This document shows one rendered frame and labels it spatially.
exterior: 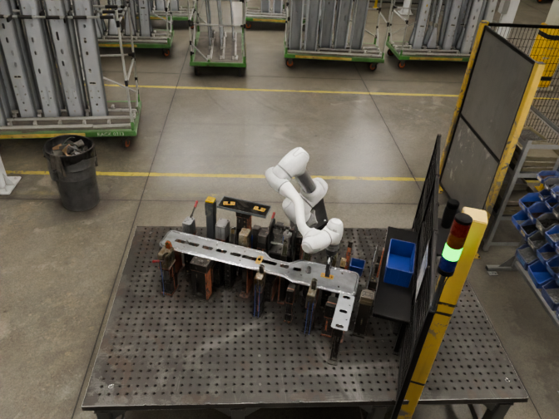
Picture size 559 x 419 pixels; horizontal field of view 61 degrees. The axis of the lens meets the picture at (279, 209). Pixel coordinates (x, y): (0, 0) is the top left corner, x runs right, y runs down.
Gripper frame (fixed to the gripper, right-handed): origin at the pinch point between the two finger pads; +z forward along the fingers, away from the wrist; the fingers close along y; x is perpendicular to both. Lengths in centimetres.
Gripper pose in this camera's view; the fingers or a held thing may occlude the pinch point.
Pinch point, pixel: (328, 271)
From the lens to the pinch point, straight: 313.4
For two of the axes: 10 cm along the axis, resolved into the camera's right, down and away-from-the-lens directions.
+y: -2.8, 5.5, -7.8
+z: -0.6, 8.1, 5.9
